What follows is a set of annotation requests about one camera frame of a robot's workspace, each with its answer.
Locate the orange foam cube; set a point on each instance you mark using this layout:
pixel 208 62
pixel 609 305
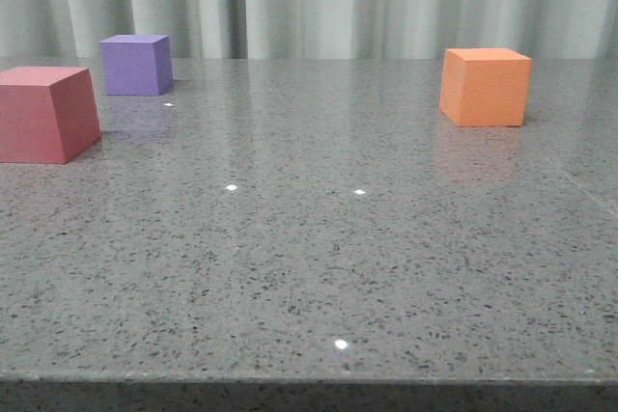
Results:
pixel 484 86

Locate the red foam cube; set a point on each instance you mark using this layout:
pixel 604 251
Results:
pixel 48 114

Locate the purple foam cube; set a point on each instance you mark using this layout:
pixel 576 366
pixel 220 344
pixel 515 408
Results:
pixel 137 65

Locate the pale green curtain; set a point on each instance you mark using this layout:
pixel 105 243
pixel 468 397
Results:
pixel 315 29

